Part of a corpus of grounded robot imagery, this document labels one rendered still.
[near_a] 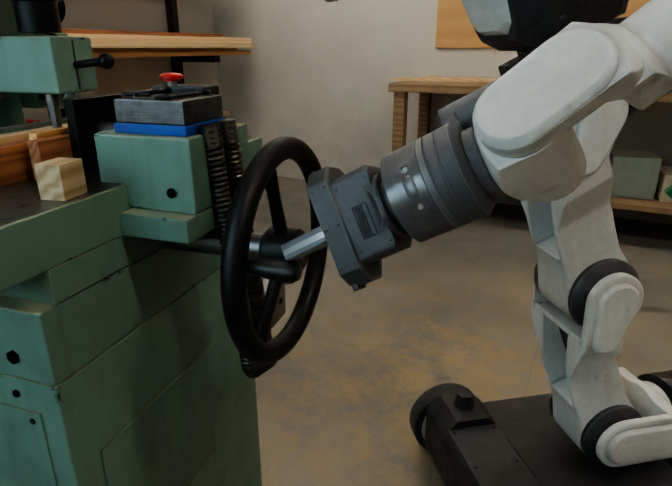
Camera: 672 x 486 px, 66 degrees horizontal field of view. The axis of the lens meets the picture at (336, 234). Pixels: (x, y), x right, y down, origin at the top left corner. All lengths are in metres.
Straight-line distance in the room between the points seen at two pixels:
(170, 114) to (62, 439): 0.39
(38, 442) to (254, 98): 4.01
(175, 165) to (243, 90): 3.99
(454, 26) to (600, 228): 2.91
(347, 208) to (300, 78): 3.83
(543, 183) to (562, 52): 0.11
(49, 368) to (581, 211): 0.83
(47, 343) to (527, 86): 0.52
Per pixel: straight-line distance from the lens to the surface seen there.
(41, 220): 0.60
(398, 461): 1.54
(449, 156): 0.43
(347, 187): 0.48
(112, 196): 0.66
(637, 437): 1.29
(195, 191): 0.63
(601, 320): 1.06
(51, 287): 0.62
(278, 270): 0.54
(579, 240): 1.02
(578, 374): 1.16
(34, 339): 0.64
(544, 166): 0.44
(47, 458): 0.74
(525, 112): 0.41
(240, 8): 4.59
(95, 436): 0.73
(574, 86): 0.41
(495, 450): 1.33
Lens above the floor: 1.06
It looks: 20 degrees down
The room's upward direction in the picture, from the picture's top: straight up
